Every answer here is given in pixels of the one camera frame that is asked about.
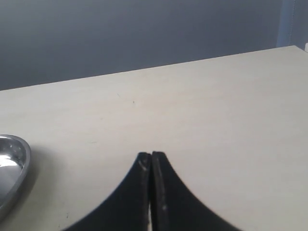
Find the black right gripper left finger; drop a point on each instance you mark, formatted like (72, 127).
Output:
(127, 208)

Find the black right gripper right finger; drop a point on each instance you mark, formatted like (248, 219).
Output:
(174, 207)

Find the round stainless steel plate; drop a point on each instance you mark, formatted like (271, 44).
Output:
(15, 160)

